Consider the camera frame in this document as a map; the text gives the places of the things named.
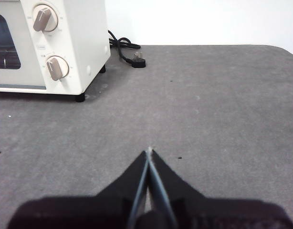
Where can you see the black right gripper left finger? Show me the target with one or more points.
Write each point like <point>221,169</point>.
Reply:
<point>77,212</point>

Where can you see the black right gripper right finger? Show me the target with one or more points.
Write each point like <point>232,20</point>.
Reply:
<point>220,214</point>

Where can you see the beige oven knob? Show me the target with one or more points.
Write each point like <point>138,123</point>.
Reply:
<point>56,68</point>
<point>44,20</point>

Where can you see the white toaster oven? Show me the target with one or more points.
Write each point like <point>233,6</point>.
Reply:
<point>84,35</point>

